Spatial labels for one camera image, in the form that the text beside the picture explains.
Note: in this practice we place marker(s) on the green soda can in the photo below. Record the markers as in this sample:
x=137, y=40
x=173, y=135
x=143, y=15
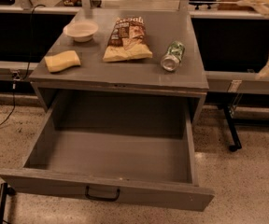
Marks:
x=172, y=59

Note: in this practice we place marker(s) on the open grey top drawer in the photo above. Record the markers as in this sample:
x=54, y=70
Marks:
x=140, y=144

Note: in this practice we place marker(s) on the black table leg with caster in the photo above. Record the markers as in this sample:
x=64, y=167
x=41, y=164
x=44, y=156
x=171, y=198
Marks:
x=237, y=144

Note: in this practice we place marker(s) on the brown chip bag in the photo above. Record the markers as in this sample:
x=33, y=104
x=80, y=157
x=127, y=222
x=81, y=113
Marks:
x=127, y=41

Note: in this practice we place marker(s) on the white bowl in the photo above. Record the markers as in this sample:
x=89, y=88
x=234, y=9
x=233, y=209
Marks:
x=81, y=31

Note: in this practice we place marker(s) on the yellow sponge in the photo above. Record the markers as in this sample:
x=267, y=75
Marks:
x=61, y=61

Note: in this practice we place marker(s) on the black stand leg bottom left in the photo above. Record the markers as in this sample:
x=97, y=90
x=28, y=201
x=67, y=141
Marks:
x=5, y=191

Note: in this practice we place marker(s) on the black drawer handle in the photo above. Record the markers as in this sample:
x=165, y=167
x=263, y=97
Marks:
x=99, y=198

